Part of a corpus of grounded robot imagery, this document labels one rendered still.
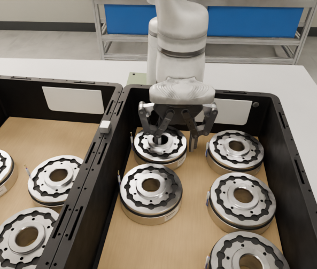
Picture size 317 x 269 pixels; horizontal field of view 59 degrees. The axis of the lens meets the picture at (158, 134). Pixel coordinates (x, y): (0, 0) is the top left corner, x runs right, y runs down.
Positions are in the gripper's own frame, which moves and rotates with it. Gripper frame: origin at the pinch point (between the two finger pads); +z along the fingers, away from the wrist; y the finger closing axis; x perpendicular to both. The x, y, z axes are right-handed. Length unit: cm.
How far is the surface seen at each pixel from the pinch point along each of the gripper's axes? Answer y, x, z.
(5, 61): 66, -64, 15
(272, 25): -84, -182, 42
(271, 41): -87, -181, 55
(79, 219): 12.5, 20.9, -7.0
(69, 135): 22.3, -5.1, 2.8
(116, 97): 11.3, -4.7, -7.2
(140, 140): 6.8, -0.8, -0.1
